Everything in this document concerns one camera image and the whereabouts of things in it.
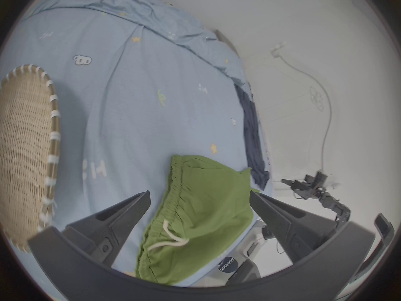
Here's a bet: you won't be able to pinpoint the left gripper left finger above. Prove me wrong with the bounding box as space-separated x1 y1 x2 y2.
64 191 151 267

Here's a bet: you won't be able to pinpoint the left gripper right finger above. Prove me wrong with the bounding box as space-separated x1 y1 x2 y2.
250 190 338 266

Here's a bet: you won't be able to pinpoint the green shorts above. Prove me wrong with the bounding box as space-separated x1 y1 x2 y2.
135 154 260 286

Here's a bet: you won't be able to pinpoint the dark blue garment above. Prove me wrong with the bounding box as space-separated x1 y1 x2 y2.
234 83 270 191

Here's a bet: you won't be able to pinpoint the bed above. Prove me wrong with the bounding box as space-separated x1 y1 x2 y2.
0 0 354 289

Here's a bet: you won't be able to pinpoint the round woven basket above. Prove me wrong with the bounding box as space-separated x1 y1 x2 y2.
0 64 60 255

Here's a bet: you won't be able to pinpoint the pale blue quilt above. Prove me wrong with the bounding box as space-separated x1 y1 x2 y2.
30 0 251 88

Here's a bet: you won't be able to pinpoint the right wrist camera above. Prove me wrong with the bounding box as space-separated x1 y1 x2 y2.
304 171 329 189

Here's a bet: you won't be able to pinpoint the thin power cable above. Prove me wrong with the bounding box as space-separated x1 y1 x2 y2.
271 41 333 172

